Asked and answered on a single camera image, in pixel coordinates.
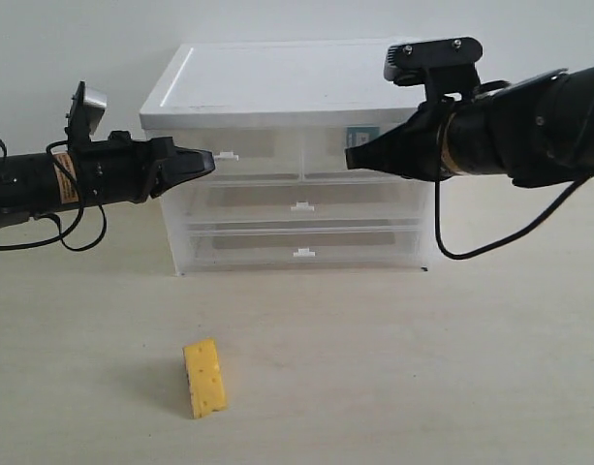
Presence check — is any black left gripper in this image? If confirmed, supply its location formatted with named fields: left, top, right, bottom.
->
left=68, top=131, right=215, bottom=206

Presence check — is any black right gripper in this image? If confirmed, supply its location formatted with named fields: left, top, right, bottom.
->
left=345, top=99, right=453, bottom=180

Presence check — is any white blue-labelled pill bottle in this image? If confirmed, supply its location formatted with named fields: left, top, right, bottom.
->
left=345, top=126, right=381, bottom=148

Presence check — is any yellow cheese wedge toy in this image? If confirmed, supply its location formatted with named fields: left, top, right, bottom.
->
left=182, top=338, right=228, bottom=419

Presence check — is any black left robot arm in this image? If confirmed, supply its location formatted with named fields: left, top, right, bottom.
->
left=0, top=131, right=215, bottom=229

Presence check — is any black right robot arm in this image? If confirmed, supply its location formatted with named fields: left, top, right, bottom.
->
left=345, top=37, right=594, bottom=188

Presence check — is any clear middle wide drawer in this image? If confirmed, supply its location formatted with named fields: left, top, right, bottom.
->
left=164, top=179, right=432, bottom=223

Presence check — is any clear wide drawer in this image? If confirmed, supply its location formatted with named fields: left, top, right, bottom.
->
left=174, top=220, right=429, bottom=273
left=164, top=179, right=432, bottom=223

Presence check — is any clear bottom wide drawer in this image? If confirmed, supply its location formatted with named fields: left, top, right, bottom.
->
left=174, top=220, right=429, bottom=273

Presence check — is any white plastic drawer cabinet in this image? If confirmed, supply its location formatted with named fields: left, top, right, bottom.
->
left=140, top=39, right=439, bottom=275

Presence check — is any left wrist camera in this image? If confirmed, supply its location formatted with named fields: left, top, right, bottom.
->
left=65, top=80, right=108, bottom=144

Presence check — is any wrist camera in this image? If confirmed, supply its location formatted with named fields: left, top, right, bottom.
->
left=65, top=80, right=108, bottom=144
left=383, top=36, right=484, bottom=102

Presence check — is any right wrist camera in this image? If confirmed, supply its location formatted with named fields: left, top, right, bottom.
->
left=383, top=36, right=484, bottom=102

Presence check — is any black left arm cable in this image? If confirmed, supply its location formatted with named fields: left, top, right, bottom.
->
left=0, top=130, right=107, bottom=252

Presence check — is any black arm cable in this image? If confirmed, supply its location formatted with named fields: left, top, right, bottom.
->
left=434, top=139, right=594, bottom=261
left=0, top=130, right=107, bottom=252

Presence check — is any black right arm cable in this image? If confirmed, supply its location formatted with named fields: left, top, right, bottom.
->
left=434, top=139, right=594, bottom=261

